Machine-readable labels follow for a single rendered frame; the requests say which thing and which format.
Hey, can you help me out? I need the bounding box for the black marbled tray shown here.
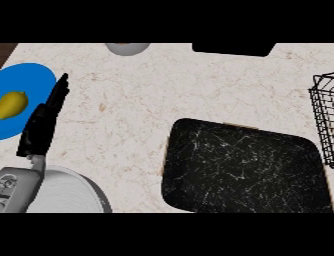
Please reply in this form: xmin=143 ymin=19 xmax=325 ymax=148
xmin=160 ymin=117 xmax=334 ymax=214

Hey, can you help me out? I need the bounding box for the grey bowl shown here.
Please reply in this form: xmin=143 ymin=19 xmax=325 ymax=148
xmin=105 ymin=42 xmax=152 ymax=57

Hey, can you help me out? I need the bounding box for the black appliance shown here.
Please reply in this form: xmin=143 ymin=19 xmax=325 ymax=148
xmin=191 ymin=42 xmax=278 ymax=58

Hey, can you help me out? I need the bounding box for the yellow lemon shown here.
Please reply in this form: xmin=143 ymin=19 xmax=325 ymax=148
xmin=0 ymin=91 xmax=30 ymax=121

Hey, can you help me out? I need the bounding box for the blue plate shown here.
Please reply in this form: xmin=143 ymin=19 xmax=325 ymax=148
xmin=0 ymin=62 xmax=58 ymax=142

